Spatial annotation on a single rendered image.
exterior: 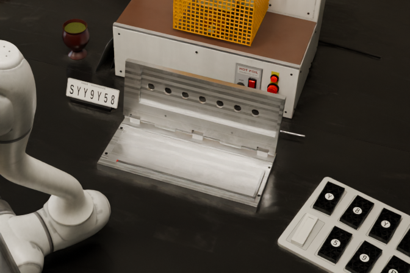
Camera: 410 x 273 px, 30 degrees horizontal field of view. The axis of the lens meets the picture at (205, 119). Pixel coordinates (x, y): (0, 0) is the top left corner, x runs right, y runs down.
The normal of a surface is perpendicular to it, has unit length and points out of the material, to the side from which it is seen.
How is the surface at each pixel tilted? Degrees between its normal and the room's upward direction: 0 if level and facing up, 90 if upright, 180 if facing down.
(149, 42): 90
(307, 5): 90
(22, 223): 6
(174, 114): 80
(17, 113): 101
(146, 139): 0
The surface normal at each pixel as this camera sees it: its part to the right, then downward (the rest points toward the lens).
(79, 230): 0.52, 0.65
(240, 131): -0.30, 0.50
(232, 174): 0.04, -0.73
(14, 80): 0.73, 0.36
